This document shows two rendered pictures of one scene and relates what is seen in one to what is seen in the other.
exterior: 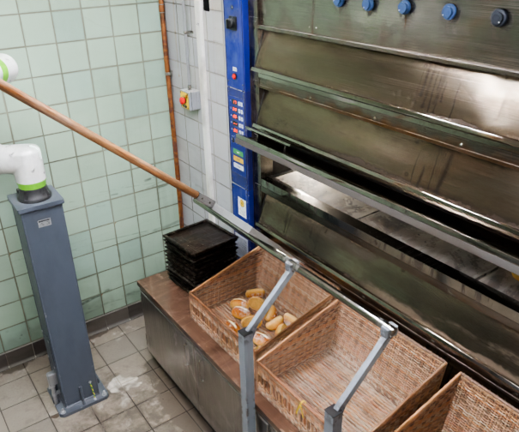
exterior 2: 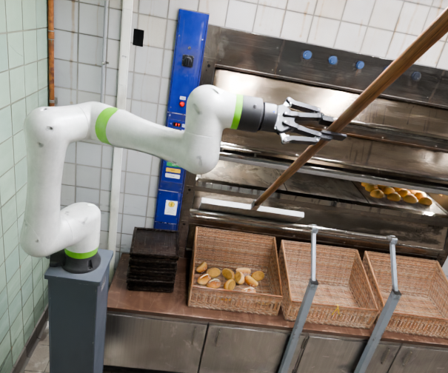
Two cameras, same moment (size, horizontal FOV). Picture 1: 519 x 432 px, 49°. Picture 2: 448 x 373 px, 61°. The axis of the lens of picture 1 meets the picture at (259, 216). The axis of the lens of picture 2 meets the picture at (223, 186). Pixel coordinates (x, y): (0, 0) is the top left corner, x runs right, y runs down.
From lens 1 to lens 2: 230 cm
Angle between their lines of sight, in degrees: 55
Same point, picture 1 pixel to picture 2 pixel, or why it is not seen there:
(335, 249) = not seen: hidden behind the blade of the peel
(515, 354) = (393, 230)
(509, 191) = (404, 156)
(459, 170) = (377, 150)
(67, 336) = not seen: outside the picture
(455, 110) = (386, 120)
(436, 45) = not seen: hidden behind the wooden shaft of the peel
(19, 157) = (93, 220)
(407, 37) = (356, 81)
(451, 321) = (359, 227)
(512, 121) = (415, 123)
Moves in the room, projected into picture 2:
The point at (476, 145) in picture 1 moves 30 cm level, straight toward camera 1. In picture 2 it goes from (392, 136) to (438, 155)
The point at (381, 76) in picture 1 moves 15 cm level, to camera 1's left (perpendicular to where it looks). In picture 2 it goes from (334, 103) to (326, 106)
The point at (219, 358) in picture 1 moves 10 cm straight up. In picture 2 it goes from (243, 318) to (247, 306)
